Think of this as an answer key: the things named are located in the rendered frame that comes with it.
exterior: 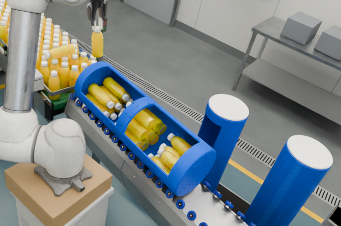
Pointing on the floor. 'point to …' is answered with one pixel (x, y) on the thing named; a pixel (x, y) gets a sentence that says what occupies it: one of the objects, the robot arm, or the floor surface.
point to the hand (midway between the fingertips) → (97, 24)
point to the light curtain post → (333, 218)
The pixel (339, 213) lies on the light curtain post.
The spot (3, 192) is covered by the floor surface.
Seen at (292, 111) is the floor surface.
